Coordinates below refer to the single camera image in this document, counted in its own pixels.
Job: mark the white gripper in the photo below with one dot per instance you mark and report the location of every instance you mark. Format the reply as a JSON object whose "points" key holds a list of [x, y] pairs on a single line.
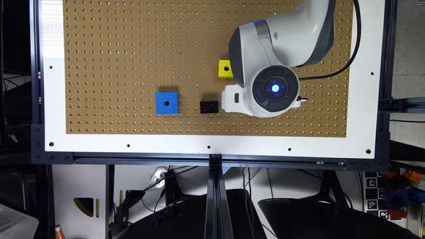
{"points": [[260, 98]]}

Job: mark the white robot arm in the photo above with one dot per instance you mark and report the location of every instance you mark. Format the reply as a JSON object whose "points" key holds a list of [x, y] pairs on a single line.
{"points": [[264, 53]]}

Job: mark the black lego block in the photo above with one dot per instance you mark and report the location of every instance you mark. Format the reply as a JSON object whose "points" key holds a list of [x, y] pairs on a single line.
{"points": [[209, 107]]}

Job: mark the yellow cube with hole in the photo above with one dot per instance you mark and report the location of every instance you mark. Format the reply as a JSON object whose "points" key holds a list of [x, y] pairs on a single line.
{"points": [[224, 69]]}

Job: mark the blue cube with hole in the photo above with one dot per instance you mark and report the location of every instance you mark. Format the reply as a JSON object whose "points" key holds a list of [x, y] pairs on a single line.
{"points": [[166, 103]]}

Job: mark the brown pegboard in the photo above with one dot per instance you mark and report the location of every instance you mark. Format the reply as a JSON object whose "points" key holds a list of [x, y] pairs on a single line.
{"points": [[119, 54]]}

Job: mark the black centre support beam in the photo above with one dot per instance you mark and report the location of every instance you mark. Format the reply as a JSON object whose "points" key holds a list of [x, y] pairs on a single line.
{"points": [[218, 223]]}

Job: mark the black office chair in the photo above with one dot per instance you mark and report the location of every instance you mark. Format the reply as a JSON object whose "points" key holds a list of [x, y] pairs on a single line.
{"points": [[327, 215]]}

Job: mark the fiducial marker sheet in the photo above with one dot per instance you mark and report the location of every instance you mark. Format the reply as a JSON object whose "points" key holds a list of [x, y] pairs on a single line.
{"points": [[373, 195]]}

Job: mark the white cabinet panel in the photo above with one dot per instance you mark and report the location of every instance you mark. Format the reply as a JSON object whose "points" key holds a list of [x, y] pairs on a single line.
{"points": [[81, 200]]}

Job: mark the box of coloured blocks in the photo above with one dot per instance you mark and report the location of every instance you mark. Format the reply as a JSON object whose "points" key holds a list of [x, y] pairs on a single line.
{"points": [[400, 189]]}

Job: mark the white board frame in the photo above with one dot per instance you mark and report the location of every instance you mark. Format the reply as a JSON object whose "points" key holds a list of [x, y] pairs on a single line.
{"points": [[359, 141]]}

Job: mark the black aluminium table frame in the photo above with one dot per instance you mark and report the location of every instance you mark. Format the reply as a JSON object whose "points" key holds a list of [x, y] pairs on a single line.
{"points": [[389, 153]]}

